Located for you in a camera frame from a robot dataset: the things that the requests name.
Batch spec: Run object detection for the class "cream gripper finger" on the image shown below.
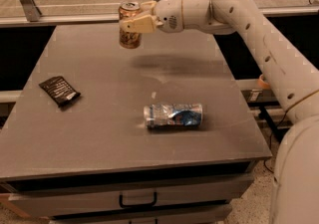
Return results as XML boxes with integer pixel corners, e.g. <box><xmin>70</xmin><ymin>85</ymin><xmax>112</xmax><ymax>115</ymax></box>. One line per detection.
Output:
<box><xmin>120</xmin><ymin>15</ymin><xmax>163</xmax><ymax>33</ymax></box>
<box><xmin>141</xmin><ymin>1</ymin><xmax>158</xmax><ymax>15</ymax></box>

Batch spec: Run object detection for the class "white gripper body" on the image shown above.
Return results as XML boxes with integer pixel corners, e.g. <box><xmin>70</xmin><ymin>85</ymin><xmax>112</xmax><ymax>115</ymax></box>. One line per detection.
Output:
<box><xmin>155</xmin><ymin>0</ymin><xmax>183</xmax><ymax>33</ymax></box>

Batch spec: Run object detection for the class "orange soda can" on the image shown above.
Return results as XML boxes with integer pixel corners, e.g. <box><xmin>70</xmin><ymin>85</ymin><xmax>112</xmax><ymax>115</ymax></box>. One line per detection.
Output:
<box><xmin>119</xmin><ymin>2</ymin><xmax>142</xmax><ymax>49</ymax></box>

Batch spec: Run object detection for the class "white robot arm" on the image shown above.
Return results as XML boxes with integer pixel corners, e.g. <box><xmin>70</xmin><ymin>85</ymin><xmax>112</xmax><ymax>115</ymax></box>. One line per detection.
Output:
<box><xmin>120</xmin><ymin>0</ymin><xmax>319</xmax><ymax>224</ymax></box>

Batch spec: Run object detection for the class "black rxbar chocolate wrapper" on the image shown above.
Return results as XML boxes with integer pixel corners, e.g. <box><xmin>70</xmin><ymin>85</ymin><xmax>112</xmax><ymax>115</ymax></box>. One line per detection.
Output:
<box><xmin>39</xmin><ymin>76</ymin><xmax>81</xmax><ymax>108</ymax></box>

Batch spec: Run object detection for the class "roll of tan tape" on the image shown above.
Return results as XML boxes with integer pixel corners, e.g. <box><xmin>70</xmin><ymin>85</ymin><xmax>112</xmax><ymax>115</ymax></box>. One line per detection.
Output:
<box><xmin>258</xmin><ymin>74</ymin><xmax>271</xmax><ymax>90</ymax></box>

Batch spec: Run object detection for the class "black metal stand leg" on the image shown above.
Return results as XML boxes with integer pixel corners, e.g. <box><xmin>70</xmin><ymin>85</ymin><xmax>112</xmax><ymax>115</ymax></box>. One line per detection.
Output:
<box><xmin>258</xmin><ymin>106</ymin><xmax>287</xmax><ymax>142</ymax></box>

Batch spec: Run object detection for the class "upper grey drawer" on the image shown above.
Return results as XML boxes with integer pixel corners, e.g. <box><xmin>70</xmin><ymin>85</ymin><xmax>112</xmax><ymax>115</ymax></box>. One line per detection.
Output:
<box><xmin>9</xmin><ymin>173</ymin><xmax>253</xmax><ymax>217</ymax></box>

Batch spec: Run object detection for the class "grey drawer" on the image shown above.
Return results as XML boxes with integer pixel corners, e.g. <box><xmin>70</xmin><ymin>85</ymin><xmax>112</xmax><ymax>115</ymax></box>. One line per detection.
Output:
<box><xmin>9</xmin><ymin>173</ymin><xmax>253</xmax><ymax>217</ymax></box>
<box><xmin>49</xmin><ymin>204</ymin><xmax>232</xmax><ymax>224</ymax></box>

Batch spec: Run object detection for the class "lower grey drawer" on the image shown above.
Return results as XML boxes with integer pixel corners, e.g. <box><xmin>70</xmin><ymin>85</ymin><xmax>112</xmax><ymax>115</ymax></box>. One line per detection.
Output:
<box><xmin>49</xmin><ymin>204</ymin><xmax>232</xmax><ymax>224</ymax></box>

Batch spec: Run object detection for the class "black floor cable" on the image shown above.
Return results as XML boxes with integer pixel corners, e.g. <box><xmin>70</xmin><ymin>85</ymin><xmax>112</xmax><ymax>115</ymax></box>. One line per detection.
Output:
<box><xmin>263</xmin><ymin>131</ymin><xmax>277</xmax><ymax>174</ymax></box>

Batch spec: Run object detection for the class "black upper drawer handle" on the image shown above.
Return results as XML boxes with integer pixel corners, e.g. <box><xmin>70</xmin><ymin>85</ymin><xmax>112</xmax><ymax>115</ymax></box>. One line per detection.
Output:
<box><xmin>119</xmin><ymin>192</ymin><xmax>158</xmax><ymax>209</ymax></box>

